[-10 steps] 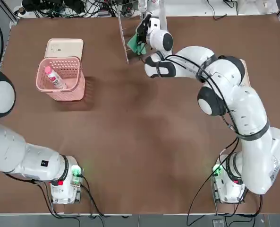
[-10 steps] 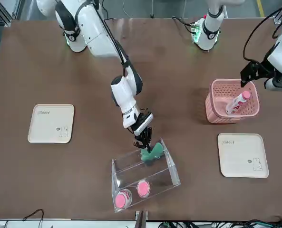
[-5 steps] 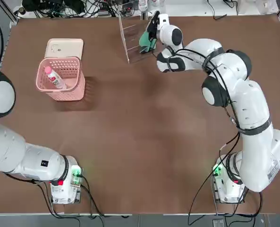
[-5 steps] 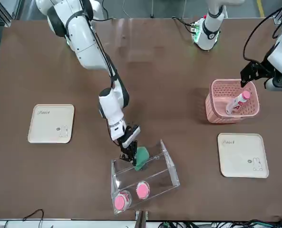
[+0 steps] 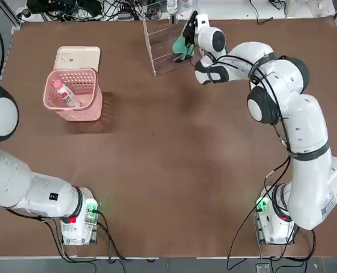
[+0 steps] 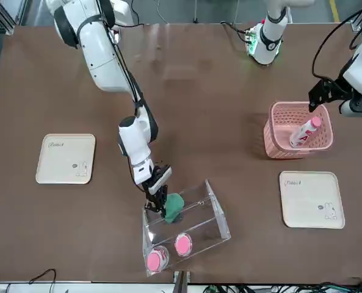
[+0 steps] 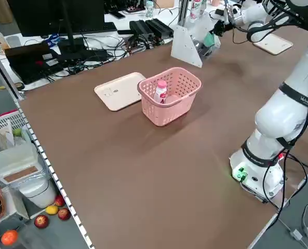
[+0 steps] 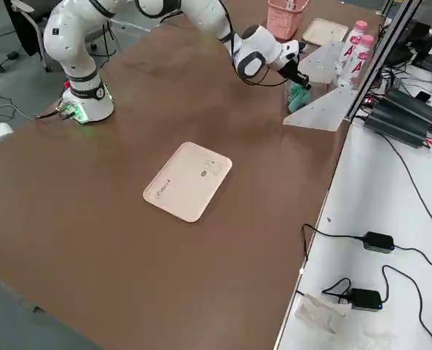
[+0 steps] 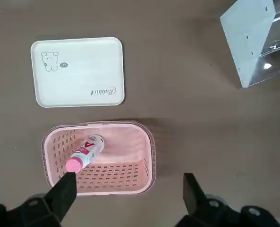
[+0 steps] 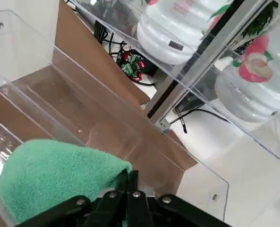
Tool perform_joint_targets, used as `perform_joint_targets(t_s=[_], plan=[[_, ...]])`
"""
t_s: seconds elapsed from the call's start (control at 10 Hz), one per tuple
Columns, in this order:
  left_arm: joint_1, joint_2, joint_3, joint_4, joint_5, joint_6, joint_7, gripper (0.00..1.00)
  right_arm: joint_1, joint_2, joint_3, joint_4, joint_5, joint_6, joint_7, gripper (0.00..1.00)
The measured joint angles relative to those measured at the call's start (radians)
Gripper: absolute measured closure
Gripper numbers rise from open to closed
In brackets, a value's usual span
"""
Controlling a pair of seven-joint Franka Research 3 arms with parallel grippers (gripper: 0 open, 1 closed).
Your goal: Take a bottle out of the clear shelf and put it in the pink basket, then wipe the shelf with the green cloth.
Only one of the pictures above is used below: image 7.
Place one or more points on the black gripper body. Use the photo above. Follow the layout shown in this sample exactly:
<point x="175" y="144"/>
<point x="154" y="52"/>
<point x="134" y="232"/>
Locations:
<point x="222" y="27"/>

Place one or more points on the green cloth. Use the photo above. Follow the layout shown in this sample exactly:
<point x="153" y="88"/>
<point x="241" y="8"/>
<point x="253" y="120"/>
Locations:
<point x="209" y="40"/>

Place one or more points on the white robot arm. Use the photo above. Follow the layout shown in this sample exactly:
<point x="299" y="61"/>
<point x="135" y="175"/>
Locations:
<point x="278" y="119"/>
<point x="255" y="13"/>

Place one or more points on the clear acrylic shelf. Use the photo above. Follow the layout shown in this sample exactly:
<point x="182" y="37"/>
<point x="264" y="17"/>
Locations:
<point x="185" y="44"/>

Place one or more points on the white green drink bottle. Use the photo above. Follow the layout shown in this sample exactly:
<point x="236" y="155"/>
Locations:
<point x="149" y="9"/>

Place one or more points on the pink plastic basket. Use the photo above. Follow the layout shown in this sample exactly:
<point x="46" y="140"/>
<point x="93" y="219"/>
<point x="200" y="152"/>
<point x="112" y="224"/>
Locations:
<point x="169" y="109"/>

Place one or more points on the pink cup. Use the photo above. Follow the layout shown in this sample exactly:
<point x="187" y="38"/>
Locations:
<point x="215" y="2"/>

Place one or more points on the beige tray rabbit print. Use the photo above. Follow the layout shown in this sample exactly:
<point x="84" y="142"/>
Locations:
<point x="273" y="44"/>
<point x="117" y="93"/>

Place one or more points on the black finned power supply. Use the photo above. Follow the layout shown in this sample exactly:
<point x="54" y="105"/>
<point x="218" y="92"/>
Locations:
<point x="160" y="27"/>
<point x="142" y="29"/>

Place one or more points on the black smartphone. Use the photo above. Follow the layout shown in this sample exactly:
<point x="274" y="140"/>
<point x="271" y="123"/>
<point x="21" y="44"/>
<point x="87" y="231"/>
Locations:
<point x="118" y="14"/>

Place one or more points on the black monitor stand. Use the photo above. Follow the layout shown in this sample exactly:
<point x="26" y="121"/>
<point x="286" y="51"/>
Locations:
<point x="68" y="31"/>

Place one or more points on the black monitor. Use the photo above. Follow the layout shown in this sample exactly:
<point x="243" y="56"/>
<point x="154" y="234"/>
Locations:
<point x="39" y="15"/>

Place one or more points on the green fruit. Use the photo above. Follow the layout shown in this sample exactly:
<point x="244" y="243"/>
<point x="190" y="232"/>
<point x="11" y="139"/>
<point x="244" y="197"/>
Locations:
<point x="17" y="132"/>

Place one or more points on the white plastic crate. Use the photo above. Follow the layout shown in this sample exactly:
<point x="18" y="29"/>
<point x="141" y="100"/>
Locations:
<point x="11" y="120"/>

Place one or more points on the red apple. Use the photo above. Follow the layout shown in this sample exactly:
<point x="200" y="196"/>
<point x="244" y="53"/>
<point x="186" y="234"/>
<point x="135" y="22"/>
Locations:
<point x="64" y="214"/>
<point x="59" y="201"/>
<point x="41" y="221"/>

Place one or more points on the white bucket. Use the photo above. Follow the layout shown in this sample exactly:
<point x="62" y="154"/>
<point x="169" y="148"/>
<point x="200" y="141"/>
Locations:
<point x="39" y="194"/>

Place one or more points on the white lidded bin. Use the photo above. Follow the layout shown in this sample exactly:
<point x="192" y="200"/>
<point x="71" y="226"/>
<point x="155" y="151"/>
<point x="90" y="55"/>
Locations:
<point x="13" y="160"/>

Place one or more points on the yellow fruit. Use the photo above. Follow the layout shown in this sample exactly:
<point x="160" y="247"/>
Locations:
<point x="51" y="210"/>

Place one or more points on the orange fruit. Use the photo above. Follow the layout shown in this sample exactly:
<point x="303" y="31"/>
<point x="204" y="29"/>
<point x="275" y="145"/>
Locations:
<point x="9" y="237"/>

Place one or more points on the aluminium frame post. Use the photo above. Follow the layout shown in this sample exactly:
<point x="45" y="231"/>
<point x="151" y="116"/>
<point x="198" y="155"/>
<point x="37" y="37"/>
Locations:
<point x="184" y="13"/>

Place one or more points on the aluminium table rail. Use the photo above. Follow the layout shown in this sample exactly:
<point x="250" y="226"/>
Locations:
<point x="52" y="179"/>

